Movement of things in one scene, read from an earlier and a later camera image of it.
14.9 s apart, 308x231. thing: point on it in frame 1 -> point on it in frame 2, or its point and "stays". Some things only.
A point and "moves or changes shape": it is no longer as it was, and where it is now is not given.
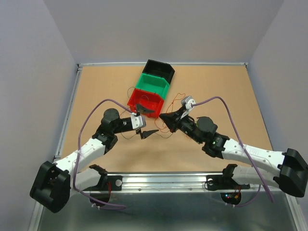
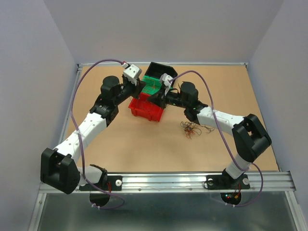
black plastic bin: x=160 y=70 moves or changes shape
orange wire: x=165 y=113 -> x=153 y=86
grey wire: x=127 y=97 -> x=147 y=101
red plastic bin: x=152 y=100 stays
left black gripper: x=144 y=134 -> x=135 y=89
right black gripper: x=173 y=119 -> x=160 y=98
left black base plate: x=108 y=183 stays
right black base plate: x=216 y=182 stays
